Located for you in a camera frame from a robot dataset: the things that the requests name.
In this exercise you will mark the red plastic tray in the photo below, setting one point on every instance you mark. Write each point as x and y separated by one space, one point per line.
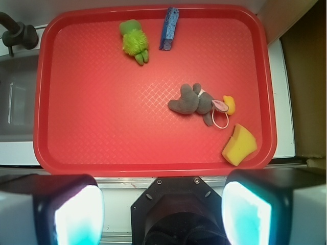
97 111

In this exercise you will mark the grey toy sink basin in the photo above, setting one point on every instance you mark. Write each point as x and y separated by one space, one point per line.
18 87

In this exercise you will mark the yellow sponge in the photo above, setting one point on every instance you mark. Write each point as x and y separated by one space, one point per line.
241 144

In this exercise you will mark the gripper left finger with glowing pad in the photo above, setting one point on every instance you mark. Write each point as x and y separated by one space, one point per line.
51 209

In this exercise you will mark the dark sink faucet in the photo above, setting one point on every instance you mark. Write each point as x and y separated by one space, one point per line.
17 33

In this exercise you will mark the green fuzzy sponge toy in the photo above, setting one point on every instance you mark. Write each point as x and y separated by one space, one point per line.
134 41

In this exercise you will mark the brown cardboard box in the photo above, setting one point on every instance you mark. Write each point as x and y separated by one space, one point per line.
304 47

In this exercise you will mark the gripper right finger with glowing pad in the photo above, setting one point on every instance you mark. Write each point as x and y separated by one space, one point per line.
275 206

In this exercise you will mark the blue sponge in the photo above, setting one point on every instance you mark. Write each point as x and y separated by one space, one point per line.
169 27

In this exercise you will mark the yellow rubber duck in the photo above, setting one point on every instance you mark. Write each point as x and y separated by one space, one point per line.
230 102

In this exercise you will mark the grey plush mouse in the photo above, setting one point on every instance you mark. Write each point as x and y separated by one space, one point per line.
194 99

